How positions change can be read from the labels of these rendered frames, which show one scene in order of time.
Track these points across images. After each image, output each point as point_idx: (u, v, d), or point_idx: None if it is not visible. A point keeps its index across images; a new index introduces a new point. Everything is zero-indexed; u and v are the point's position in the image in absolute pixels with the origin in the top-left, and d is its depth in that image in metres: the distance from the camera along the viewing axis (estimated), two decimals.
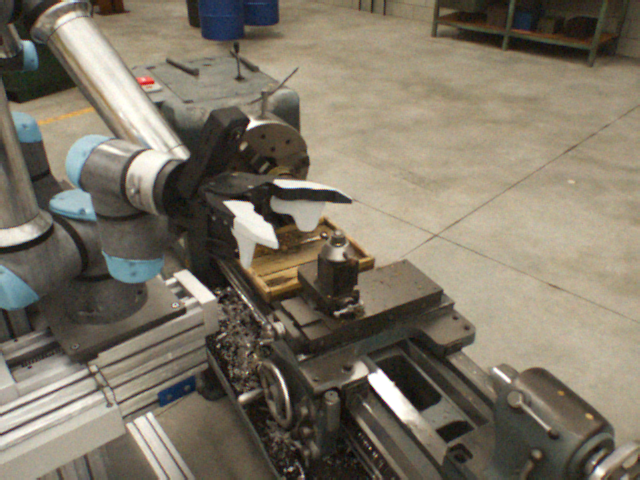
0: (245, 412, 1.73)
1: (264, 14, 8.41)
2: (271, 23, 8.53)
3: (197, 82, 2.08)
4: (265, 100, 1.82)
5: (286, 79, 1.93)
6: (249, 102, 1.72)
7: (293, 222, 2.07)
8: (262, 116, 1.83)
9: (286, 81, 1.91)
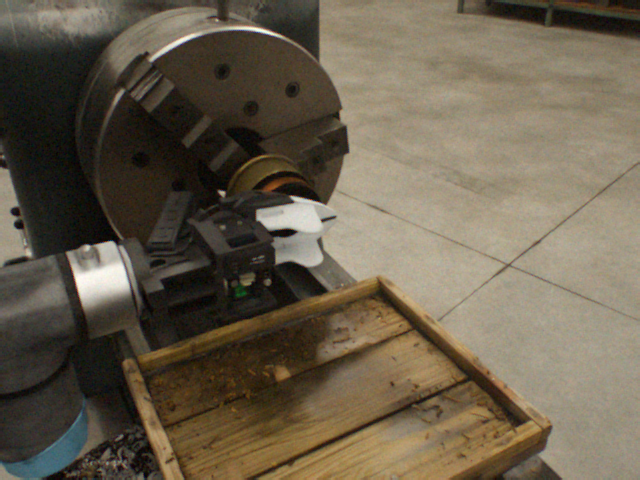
0: None
1: None
2: None
3: None
4: None
5: None
6: None
7: (303, 286, 0.91)
8: (220, 13, 0.66)
9: None
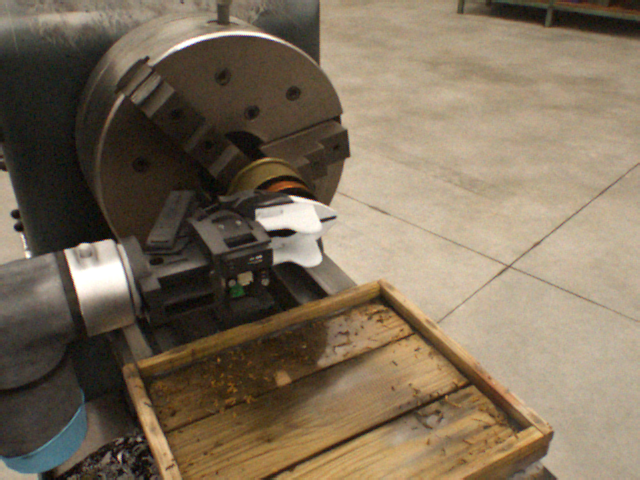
0: None
1: None
2: None
3: None
4: None
5: None
6: None
7: (304, 290, 0.90)
8: (226, 16, 0.67)
9: None
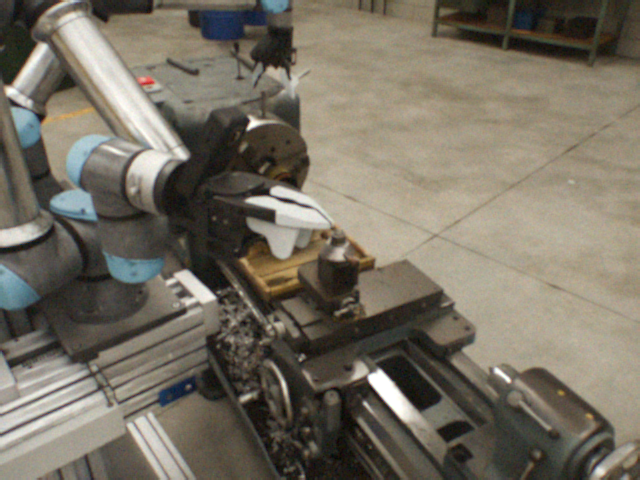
0: (245, 412, 1.73)
1: (264, 14, 8.41)
2: None
3: (197, 82, 2.08)
4: (266, 101, 1.82)
5: None
6: (244, 101, 1.73)
7: None
8: (262, 116, 1.83)
9: None
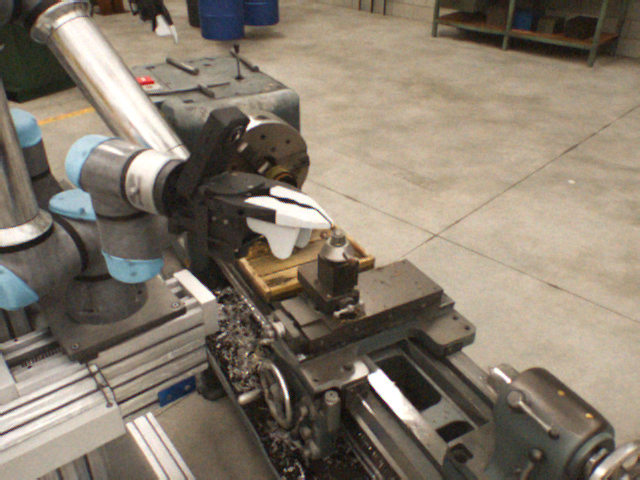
0: (245, 412, 1.73)
1: (264, 14, 8.41)
2: (271, 23, 8.53)
3: (197, 82, 2.08)
4: (200, 89, 1.98)
5: (153, 92, 1.95)
6: (229, 83, 2.04)
7: None
8: (210, 92, 1.95)
9: (158, 94, 1.95)
